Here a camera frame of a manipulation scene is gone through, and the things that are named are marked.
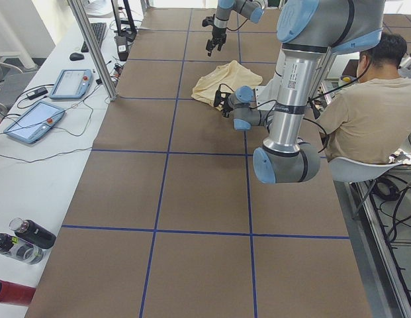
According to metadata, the aluminium frame post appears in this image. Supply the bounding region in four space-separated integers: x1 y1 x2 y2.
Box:
68 0 117 101

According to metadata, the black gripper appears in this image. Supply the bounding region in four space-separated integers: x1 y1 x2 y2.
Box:
213 89 236 118
202 15 228 57

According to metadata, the seated person beige shirt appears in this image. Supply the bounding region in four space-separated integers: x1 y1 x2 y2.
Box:
317 32 411 164

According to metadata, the teach pendant tablet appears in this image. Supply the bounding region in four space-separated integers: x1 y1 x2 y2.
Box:
49 69 93 100
3 101 66 144

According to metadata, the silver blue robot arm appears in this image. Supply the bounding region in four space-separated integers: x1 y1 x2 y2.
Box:
202 0 268 56
214 1 385 184

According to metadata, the black computer keyboard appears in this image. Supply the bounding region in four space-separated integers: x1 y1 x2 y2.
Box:
90 22 107 48

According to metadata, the upper teach pendant tablet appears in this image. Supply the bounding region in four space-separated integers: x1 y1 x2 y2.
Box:
49 69 93 100

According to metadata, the black water bottle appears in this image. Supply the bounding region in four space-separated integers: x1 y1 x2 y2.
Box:
9 217 56 249

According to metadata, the beige long-sleeve printed shirt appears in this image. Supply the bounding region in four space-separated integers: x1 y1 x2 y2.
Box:
191 60 263 107

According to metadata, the white plastic chair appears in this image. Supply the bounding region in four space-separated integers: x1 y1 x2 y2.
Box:
328 157 411 182

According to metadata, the clear plastic bottle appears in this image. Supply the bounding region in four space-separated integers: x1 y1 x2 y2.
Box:
0 233 44 265

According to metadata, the small black square device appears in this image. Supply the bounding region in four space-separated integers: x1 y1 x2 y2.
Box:
26 86 48 100

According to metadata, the red bottle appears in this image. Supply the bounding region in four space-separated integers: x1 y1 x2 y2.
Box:
0 280 36 306

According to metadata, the lower teach pendant tablet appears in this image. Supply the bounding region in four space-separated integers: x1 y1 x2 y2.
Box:
3 101 66 144

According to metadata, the black computer mouse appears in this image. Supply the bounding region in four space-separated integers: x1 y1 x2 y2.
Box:
69 52 85 62

